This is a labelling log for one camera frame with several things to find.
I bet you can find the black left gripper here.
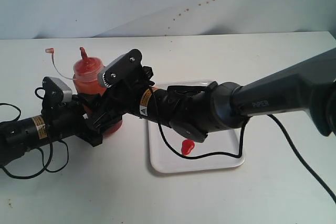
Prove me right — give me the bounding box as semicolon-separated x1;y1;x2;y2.
41;95;103;147

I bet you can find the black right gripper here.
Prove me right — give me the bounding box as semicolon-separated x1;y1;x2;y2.
87;65;154;135

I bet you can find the red sauce squeeze bottle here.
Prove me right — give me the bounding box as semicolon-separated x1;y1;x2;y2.
45;47;124;136

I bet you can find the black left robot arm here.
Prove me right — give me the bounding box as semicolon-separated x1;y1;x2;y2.
1;98;103;166

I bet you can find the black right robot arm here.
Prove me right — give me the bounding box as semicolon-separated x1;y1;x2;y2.
89;49;335;143

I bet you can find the red sauce blob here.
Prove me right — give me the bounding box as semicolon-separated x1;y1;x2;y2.
181;139;195;156

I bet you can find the white rectangular plastic tray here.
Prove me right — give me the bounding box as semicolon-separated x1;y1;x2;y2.
146;78;246;174

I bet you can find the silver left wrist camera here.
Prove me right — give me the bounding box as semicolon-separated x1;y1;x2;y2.
43;77;72;103

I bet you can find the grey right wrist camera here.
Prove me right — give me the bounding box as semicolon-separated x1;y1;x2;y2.
97;49;142;88

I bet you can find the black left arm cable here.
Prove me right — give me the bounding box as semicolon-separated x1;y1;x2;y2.
0;86;70;180

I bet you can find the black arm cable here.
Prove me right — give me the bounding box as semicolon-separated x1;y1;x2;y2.
146;74;336;204
0;86;70;180

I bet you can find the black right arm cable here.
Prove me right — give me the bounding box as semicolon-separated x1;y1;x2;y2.
146;74;336;204

